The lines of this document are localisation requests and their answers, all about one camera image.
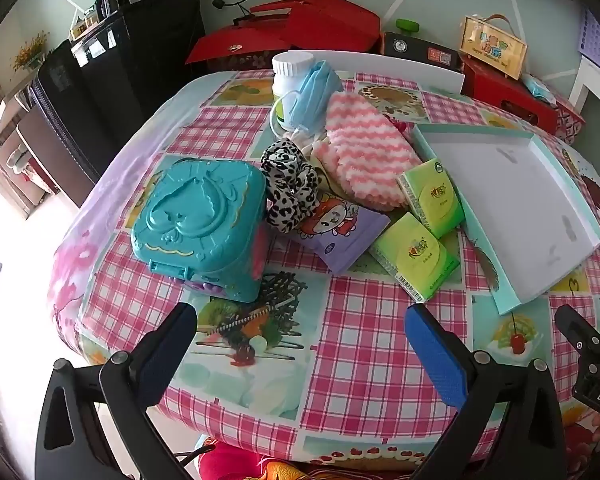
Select red cardboard box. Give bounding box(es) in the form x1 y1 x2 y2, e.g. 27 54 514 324
461 55 561 136

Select red trapezoid gift box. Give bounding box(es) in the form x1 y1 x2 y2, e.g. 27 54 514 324
250 0 383 56

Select pink white striped fluffy cloth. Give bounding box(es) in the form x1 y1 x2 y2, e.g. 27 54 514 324
316 91 423 211

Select purple baby wipes pack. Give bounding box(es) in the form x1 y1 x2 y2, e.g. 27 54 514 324
294 195 392 276

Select wooden sign box with strap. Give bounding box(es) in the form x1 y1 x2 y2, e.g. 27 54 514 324
459 14 529 81

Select dark suitcase with brown edge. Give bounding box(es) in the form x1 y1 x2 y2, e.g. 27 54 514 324
16 40 106 208

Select white pill bottle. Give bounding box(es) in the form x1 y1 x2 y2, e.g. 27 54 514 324
271 51 317 130

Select white shelf unit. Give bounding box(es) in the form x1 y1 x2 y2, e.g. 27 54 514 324
0 80 36 151

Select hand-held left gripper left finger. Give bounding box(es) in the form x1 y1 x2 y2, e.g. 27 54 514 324
35 302 198 480

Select black box with round emblem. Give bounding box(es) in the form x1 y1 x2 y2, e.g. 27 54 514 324
380 31 463 68

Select pink and yellow cloth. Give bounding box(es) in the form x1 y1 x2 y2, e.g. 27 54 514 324
195 437 321 480

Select black suitcase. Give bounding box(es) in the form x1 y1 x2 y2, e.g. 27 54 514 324
72 0 208 126

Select teal plastic toy case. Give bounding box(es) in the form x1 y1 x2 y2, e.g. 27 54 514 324
131 156 268 304

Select yellow flowers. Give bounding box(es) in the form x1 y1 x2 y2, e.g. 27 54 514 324
11 30 51 73

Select light blue tissue packet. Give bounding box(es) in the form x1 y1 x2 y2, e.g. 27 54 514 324
522 74 561 107

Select green tissue pack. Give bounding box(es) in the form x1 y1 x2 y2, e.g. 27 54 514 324
367 211 462 305
396 157 467 241

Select teal shallow cardboard box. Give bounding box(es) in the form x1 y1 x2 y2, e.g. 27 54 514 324
411 122 600 317

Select pink checked tablecloth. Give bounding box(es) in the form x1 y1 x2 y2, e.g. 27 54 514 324
47 69 600 466

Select red lid floral gift box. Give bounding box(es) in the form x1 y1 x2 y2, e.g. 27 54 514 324
185 25 291 73

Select blue face mask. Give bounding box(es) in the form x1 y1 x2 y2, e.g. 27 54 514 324
270 60 342 143

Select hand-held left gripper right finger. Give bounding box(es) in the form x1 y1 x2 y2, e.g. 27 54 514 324
404 304 568 480

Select white board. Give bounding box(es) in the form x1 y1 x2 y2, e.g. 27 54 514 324
275 50 467 96

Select leopard print scrunchie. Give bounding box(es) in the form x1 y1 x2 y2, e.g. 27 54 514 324
260 139 321 233

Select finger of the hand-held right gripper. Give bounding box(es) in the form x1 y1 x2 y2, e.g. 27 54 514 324
554 304 600 361

